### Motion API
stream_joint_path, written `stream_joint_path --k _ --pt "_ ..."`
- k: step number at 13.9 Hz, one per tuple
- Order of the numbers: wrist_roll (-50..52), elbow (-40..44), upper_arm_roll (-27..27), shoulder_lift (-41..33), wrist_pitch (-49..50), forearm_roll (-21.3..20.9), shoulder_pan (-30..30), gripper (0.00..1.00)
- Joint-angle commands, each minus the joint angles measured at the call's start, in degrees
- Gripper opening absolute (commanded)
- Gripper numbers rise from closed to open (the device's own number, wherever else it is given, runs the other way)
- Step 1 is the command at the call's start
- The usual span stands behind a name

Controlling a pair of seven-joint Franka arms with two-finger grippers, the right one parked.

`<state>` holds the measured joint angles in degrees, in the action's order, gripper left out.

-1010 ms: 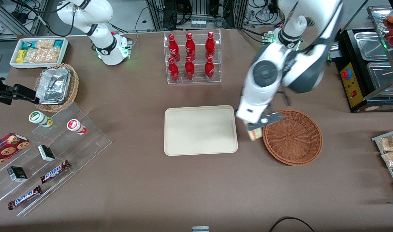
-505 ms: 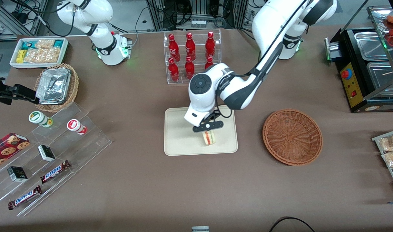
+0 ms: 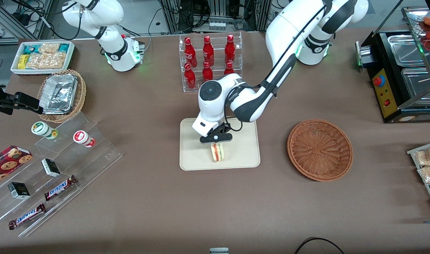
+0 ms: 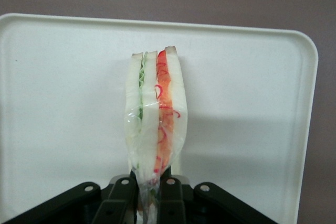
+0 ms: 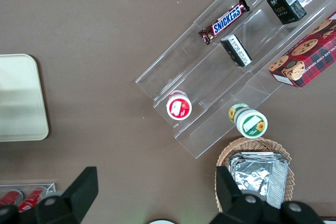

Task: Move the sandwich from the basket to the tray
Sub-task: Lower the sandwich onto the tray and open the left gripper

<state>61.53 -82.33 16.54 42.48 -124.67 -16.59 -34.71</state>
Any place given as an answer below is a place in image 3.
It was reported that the clear acrylic stepped stand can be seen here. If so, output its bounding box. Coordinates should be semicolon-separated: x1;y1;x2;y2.
0;112;123;237

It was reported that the steel warmer pan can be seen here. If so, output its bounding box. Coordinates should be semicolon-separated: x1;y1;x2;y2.
388;34;428;67
401;67;430;100

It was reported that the Snickers chocolate bar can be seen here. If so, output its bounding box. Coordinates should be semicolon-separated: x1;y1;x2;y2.
8;203;46;230
44;175;77;201

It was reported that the clear rice cracker packet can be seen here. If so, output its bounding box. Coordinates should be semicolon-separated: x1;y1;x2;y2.
26;52;66;69
38;43;60;54

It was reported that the tray of packaged snacks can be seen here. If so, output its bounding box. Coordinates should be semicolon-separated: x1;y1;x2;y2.
407;140;430;216

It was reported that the brown wicker basket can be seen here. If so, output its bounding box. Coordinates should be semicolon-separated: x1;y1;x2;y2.
287;119;353;182

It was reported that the white rectangular snack bin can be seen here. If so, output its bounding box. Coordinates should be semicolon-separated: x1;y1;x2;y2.
10;41;75;75

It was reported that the green lid yogurt cup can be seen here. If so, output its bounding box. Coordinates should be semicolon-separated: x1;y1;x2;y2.
31;121;58;140

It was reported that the red lid yogurt cup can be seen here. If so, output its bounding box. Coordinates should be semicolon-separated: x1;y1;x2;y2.
73;130;95;148

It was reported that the clear acrylic bottle rack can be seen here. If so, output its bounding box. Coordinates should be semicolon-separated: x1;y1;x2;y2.
179;32;243;93

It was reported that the cream plastic serving tray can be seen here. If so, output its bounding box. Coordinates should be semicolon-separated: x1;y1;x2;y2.
180;117;261;171

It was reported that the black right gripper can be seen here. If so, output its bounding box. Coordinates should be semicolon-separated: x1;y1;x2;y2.
0;92;43;114

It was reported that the red cookie box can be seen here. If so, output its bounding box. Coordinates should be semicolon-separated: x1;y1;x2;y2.
0;145;34;188

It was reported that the triangular sandwich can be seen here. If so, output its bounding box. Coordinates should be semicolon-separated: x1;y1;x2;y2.
210;143;225;163

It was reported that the black food warmer machine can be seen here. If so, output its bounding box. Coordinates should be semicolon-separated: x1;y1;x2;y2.
355;6;430;124

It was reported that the small black carton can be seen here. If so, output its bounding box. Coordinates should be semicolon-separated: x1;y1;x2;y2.
41;158;61;177
8;182;31;200

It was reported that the black cable loop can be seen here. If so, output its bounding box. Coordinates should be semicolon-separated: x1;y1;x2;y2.
294;237;346;254

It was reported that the aluminium foil container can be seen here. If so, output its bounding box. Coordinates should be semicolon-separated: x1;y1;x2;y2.
39;73;78;115

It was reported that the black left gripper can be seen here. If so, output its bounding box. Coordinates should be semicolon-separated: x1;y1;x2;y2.
200;129;233;147

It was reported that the light wicker basket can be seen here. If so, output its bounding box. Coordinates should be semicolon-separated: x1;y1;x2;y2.
37;69;86;123

